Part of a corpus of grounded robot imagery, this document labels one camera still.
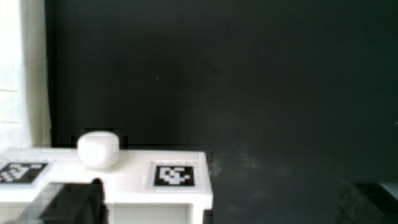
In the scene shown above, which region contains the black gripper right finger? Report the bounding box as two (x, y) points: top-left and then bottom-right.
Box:
(335, 182), (398, 224)

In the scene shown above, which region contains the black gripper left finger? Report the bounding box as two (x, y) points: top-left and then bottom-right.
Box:
(14, 178), (108, 224)

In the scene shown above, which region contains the white drawer box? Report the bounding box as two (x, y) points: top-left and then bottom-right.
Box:
(0, 132), (213, 224)

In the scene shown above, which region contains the white L-shaped border wall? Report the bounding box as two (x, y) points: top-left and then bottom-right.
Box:
(0, 0), (51, 150)

